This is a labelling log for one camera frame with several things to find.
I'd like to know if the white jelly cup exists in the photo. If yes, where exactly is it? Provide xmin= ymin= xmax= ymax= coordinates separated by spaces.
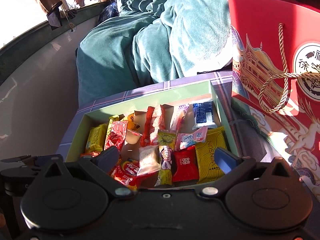
xmin=125 ymin=129 xmax=142 ymax=145

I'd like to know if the blue white snack packet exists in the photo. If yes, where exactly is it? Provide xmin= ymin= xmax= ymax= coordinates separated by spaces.
xmin=193 ymin=101 xmax=217 ymax=130

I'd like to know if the yellow Winsun packet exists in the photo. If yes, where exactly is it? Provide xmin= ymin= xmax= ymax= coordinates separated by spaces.
xmin=195 ymin=126 xmax=227 ymax=184

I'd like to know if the red crinkled snack packet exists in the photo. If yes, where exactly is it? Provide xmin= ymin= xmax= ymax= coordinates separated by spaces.
xmin=104 ymin=120 xmax=128 ymax=152

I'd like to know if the orange flat packet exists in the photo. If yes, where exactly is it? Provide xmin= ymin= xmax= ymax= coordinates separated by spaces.
xmin=80 ymin=151 xmax=100 ymax=158

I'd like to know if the clear bag rice cracker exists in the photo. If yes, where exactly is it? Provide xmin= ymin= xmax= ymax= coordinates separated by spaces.
xmin=137 ymin=145 xmax=161 ymax=176

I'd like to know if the green cardboard box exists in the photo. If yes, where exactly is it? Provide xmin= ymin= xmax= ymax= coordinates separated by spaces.
xmin=64 ymin=79 xmax=242 ymax=188

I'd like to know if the pink white snack packet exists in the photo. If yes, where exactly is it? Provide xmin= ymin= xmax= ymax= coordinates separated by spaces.
xmin=175 ymin=126 xmax=208 ymax=151

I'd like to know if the red gift bag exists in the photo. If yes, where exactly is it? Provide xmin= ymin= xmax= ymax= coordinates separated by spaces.
xmin=228 ymin=0 xmax=319 ymax=197

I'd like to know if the orange yellow snack packet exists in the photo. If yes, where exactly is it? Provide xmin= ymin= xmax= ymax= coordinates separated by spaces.
xmin=127 ymin=113 xmax=140 ymax=131

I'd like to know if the yellow biscuit packet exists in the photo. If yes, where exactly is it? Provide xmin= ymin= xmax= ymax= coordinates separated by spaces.
xmin=85 ymin=124 xmax=107 ymax=153
xmin=106 ymin=114 xmax=124 ymax=136

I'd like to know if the small red packet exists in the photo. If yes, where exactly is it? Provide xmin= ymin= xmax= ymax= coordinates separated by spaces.
xmin=172 ymin=146 xmax=200 ymax=182

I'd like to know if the teal blanket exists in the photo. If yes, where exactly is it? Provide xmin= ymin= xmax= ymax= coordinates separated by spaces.
xmin=76 ymin=0 xmax=232 ymax=105

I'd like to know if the red orange wrapper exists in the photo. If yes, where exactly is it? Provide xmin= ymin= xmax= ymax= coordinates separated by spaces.
xmin=140 ymin=105 xmax=165 ymax=147

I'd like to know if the yellow green candy packet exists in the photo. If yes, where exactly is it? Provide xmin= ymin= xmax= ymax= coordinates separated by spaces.
xmin=155 ymin=131 xmax=176 ymax=187

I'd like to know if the purple plaid tablecloth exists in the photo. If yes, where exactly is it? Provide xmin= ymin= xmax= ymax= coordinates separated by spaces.
xmin=56 ymin=70 xmax=273 ymax=162

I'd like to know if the red Skittles packet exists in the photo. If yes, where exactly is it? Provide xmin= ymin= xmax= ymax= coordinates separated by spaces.
xmin=111 ymin=159 xmax=141 ymax=191

